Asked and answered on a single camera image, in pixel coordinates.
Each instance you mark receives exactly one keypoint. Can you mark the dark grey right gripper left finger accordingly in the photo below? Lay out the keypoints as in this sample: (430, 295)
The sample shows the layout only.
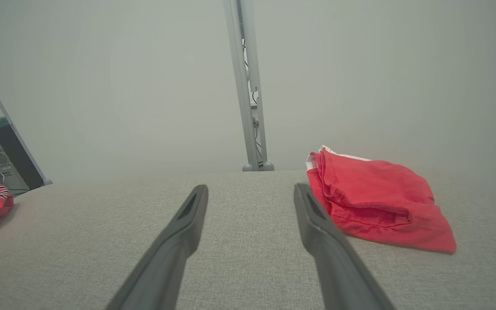
(166, 258)

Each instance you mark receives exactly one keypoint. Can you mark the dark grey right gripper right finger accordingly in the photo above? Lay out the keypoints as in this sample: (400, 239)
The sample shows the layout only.
(338, 267)

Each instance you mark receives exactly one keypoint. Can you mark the red shorts with white stripe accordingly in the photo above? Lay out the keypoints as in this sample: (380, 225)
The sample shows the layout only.
(377, 198)

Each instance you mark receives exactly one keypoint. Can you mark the grey rounded post foot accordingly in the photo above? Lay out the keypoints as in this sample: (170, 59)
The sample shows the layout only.
(267, 165)
(249, 168)

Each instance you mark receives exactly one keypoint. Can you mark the grey aluminium partition post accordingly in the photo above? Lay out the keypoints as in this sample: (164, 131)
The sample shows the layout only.
(237, 64)
(254, 64)

